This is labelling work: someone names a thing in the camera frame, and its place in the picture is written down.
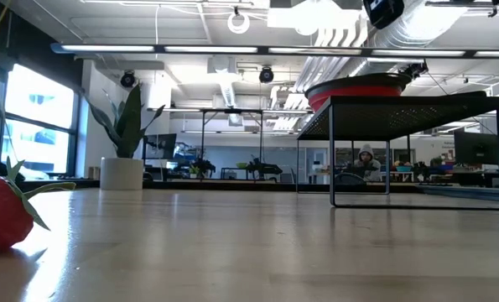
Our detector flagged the red grey collapsible colander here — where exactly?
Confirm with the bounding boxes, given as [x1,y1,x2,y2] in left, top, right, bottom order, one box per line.
[304,71,413,113]

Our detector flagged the black perforated metal shelf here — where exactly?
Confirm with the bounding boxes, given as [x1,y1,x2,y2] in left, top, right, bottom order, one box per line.
[296,89,499,211]

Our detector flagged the potted aloe plant white pot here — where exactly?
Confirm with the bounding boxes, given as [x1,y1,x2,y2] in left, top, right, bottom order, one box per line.
[84,83,166,191]

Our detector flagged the red toy strawberry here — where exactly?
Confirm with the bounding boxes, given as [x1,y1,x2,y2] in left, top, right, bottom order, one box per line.
[0,157,77,253]

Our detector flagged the black ceiling mounted device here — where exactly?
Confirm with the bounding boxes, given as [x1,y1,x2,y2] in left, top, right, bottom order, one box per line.
[399,60,429,81]

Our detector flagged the black round ceiling spotlight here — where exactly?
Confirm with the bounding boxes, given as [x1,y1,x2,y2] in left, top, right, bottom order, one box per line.
[258,65,275,84]
[120,70,137,88]

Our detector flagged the person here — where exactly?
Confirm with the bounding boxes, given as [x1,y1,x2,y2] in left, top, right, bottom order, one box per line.
[352,144,383,182]

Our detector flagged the round white ceiling lamp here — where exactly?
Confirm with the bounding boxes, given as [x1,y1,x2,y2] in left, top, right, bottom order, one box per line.
[226,12,251,35]

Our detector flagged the large dark monitor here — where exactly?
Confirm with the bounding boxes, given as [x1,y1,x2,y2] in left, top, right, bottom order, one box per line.
[454,130,499,165]

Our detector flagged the black office chair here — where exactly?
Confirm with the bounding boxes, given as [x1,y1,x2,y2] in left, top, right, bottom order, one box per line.
[335,172,367,185]

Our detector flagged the long linear ceiling light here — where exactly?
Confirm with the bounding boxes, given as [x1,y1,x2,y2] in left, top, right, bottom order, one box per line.
[49,41,499,60]

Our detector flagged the long blue-edged bench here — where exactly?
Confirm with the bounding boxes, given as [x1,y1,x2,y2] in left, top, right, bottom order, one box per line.
[414,184,499,202]

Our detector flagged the black tabletop device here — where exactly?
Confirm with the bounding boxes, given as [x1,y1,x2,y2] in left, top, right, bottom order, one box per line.
[245,157,283,182]

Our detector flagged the small dark background plant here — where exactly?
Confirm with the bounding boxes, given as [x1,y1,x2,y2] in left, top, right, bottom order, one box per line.
[190,158,216,178]

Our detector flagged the small dark monitor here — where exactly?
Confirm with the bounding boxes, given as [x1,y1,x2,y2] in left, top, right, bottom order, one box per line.
[143,133,178,160]

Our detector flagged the large glass window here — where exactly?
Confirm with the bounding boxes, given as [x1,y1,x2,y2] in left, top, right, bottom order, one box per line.
[0,62,81,177]

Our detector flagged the ribbed silver ceiling duct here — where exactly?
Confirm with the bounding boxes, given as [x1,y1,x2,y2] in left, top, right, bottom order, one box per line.
[340,0,468,81]

